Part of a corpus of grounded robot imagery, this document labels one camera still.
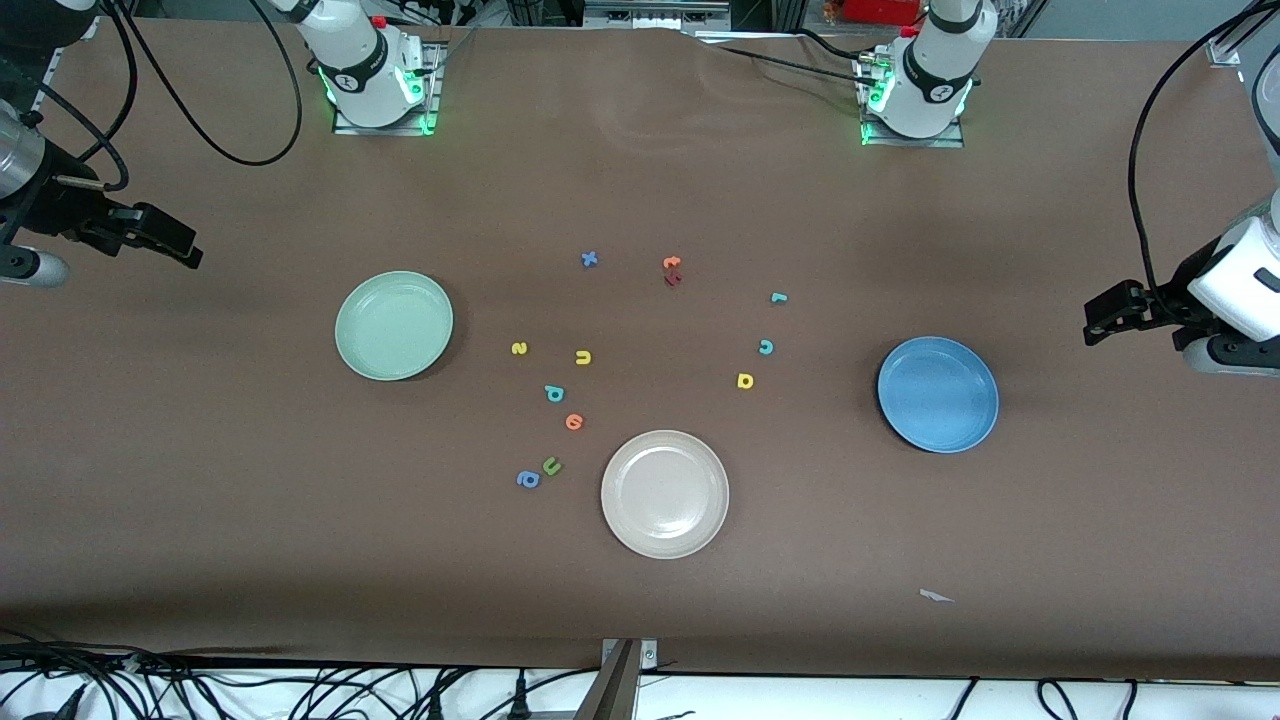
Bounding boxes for blue plate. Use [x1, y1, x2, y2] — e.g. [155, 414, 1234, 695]
[877, 336, 1000, 454]

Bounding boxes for green plate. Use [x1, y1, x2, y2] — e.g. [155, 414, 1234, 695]
[334, 270, 455, 382]

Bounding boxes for red box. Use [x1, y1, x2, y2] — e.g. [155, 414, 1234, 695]
[838, 0, 926, 26]

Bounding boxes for table cover sheet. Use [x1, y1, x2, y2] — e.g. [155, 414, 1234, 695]
[0, 15, 1280, 683]

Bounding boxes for beige plate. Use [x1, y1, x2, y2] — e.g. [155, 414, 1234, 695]
[600, 429, 731, 560]

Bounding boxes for aluminium table leg profile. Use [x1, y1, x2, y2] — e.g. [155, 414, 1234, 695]
[575, 640, 641, 720]

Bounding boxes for long black right arm cable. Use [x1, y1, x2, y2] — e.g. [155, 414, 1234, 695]
[125, 0, 304, 167]

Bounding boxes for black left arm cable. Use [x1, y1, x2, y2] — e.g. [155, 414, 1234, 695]
[1128, 0, 1280, 311]

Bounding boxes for aluminium corner post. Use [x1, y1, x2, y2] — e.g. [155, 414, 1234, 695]
[1205, 0, 1280, 69]

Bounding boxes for black base power cable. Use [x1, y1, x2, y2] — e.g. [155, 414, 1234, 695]
[695, 28, 891, 91]

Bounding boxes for aluminium frame bar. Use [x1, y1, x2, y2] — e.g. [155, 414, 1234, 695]
[583, 0, 733, 31]

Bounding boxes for metal bracket plate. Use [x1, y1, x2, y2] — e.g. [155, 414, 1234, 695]
[600, 638, 659, 673]

